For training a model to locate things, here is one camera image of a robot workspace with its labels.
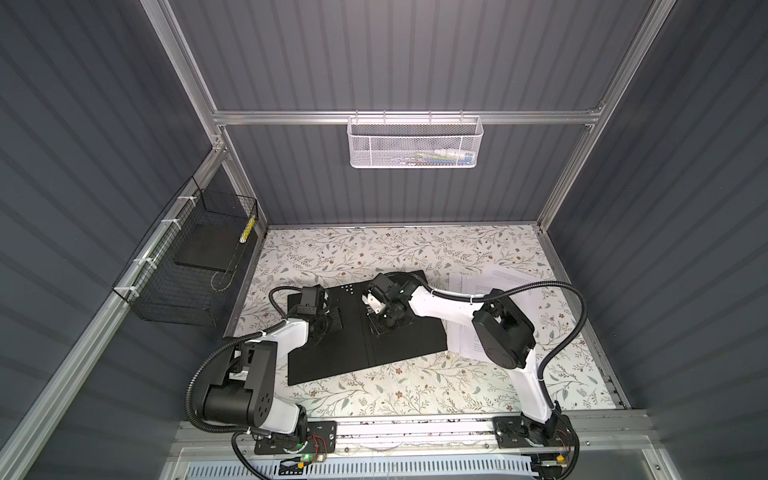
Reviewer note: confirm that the blue folder with black inside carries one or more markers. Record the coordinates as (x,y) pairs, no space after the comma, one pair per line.
(357,346)

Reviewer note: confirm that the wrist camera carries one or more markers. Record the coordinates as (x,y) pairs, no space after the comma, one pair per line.
(312,301)
(376,298)

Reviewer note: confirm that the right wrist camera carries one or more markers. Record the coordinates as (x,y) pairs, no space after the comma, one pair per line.
(376,298)

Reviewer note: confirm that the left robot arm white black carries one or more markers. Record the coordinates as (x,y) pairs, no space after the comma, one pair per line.
(233,390)

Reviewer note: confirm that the black pad in basket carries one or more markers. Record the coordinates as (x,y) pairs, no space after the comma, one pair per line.
(210,248)

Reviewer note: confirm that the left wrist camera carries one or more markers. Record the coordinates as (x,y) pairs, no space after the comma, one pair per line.
(312,301)

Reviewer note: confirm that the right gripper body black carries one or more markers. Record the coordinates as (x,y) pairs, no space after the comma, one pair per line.
(383,321)

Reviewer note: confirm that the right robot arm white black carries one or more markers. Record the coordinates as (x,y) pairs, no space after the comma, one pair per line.
(505,333)

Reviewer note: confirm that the white ventilated cable duct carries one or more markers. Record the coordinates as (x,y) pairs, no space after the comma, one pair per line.
(513,466)

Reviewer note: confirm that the white wire mesh basket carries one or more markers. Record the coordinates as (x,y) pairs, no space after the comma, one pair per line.
(377,142)

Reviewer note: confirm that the printed paper sheet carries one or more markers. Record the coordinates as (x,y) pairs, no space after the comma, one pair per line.
(492,277)
(463,340)

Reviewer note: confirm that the black wire basket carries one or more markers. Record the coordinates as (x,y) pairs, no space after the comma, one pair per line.
(158,290)

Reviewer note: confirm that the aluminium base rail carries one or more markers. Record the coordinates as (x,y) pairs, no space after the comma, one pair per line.
(504,430)

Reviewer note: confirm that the pens in white basket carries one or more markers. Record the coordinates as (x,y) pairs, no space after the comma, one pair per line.
(450,157)

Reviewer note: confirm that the printed paper sheet near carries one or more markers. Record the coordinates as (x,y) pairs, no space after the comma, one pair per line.
(463,340)

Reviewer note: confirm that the yellow marker in basket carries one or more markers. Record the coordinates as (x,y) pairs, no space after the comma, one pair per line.
(247,230)

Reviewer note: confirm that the printed paper sheet far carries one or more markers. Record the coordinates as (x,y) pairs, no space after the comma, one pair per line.
(492,277)

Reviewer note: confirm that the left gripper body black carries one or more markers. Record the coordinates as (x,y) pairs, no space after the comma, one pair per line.
(329,321)

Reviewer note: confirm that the aluminium frame of enclosure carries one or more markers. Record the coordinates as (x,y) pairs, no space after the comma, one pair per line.
(99,135)

